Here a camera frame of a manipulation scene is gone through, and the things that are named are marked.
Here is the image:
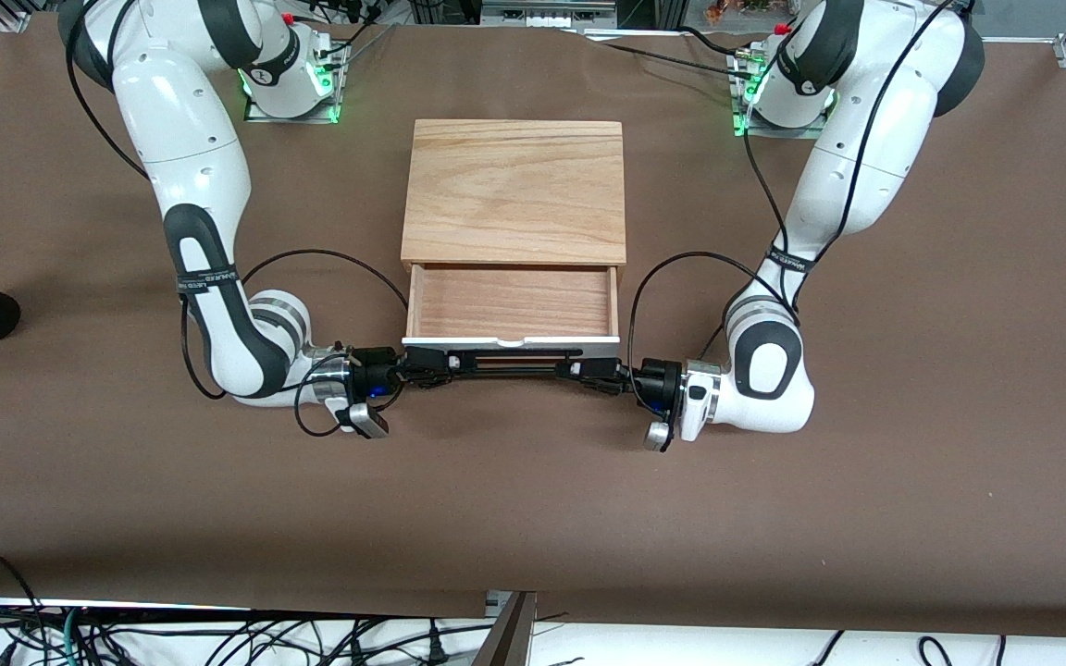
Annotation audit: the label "long black table cable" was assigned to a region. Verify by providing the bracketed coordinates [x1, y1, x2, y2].
[584, 26, 758, 86]

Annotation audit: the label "teal floor cable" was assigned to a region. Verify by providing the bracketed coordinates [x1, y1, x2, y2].
[57, 606, 84, 666]

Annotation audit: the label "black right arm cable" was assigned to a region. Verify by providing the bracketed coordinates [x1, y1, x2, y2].
[64, 0, 410, 438]

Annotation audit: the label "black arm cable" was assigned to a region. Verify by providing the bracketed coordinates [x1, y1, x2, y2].
[64, 0, 410, 438]
[629, 0, 961, 373]

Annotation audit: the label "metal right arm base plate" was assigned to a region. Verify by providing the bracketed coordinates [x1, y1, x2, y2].
[242, 39, 351, 125]

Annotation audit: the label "grey equipment box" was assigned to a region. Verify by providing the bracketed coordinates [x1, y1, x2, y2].
[480, 0, 591, 30]

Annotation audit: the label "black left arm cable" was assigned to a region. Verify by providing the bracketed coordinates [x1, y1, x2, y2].
[629, 0, 961, 373]

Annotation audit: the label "light wooden drawer cabinet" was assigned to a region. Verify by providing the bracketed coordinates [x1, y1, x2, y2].
[401, 119, 628, 271]

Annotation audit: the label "black metal drawer handle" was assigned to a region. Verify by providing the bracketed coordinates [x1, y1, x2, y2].
[429, 348, 588, 376]

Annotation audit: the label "short black base cable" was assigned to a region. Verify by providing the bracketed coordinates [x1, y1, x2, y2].
[328, 17, 397, 68]

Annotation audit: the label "brown table support beam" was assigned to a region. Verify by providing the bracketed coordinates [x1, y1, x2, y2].
[472, 590, 539, 666]

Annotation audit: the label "white-fronted drawer with handle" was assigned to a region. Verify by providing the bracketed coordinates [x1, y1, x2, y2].
[401, 263, 623, 358]

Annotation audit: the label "brown table cover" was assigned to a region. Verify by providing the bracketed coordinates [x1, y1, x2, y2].
[0, 13, 1066, 639]

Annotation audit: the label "tangled black floor cables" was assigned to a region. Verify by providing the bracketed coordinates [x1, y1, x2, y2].
[80, 614, 497, 666]

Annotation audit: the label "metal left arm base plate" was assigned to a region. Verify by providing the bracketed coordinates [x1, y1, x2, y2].
[730, 48, 832, 141]

